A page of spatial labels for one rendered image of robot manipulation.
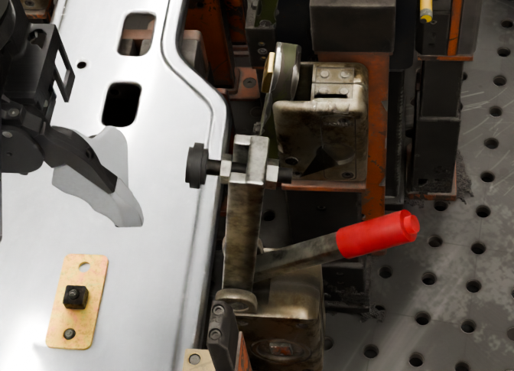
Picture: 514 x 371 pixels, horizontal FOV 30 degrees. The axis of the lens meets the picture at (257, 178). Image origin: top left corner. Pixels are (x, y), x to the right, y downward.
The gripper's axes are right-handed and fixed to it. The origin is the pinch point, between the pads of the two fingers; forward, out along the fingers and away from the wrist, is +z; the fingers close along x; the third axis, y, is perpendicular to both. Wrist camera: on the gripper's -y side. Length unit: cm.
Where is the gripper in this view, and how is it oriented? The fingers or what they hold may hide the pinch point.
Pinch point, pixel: (37, 230)
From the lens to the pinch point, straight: 70.6
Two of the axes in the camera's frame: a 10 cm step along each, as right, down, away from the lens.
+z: 0.9, 5.6, 8.2
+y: 1.0, -8.3, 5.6
